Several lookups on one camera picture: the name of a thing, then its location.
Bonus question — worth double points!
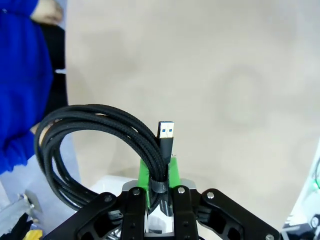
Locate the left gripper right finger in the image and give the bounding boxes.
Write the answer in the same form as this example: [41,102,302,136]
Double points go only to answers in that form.
[169,156,281,240]

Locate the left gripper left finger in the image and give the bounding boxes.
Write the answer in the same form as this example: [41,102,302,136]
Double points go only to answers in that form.
[43,158,152,240]

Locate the black braided USB cable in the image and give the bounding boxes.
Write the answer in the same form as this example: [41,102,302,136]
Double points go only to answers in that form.
[33,104,176,218]

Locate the person's right hand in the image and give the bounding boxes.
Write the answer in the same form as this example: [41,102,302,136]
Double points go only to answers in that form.
[29,122,41,136]

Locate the person's left hand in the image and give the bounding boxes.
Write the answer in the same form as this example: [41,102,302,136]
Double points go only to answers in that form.
[29,0,64,25]

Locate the person in blue hoodie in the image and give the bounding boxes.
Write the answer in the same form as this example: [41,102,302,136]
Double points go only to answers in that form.
[0,0,69,176]

